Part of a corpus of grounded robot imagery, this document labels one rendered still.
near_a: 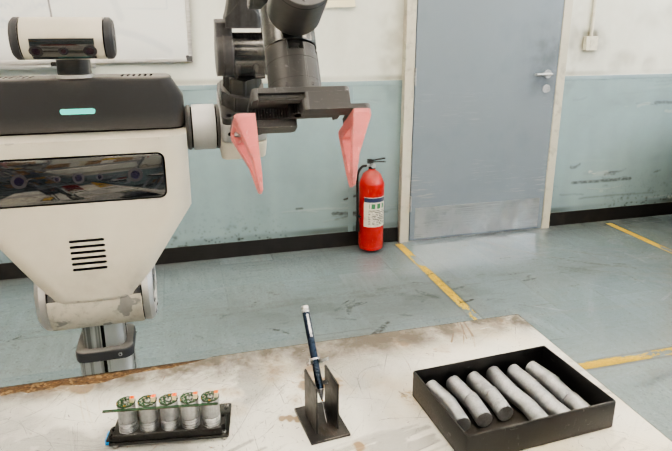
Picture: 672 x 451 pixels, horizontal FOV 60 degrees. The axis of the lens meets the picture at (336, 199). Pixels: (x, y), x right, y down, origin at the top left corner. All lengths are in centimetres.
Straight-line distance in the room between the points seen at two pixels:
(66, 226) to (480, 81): 291
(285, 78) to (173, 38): 264
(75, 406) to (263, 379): 28
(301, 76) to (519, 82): 325
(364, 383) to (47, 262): 61
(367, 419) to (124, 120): 69
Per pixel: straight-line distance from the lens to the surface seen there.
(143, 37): 324
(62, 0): 328
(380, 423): 91
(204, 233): 346
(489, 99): 373
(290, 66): 62
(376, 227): 345
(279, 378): 100
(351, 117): 61
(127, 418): 89
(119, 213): 114
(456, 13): 359
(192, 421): 88
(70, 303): 121
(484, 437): 84
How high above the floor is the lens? 130
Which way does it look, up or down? 16 degrees down
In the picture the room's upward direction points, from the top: straight up
